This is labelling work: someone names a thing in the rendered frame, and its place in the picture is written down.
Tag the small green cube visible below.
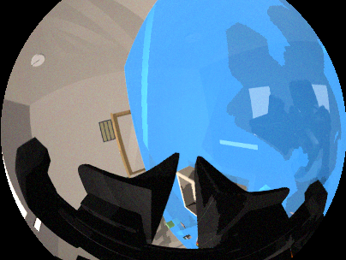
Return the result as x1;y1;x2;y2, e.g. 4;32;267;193
166;221;174;228

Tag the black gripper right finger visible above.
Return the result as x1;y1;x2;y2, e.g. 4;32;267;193
194;157;290;248

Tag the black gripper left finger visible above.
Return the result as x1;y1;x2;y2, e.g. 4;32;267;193
77;151;180;244

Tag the white open tray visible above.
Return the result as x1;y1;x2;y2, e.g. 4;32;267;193
176;165;247;216

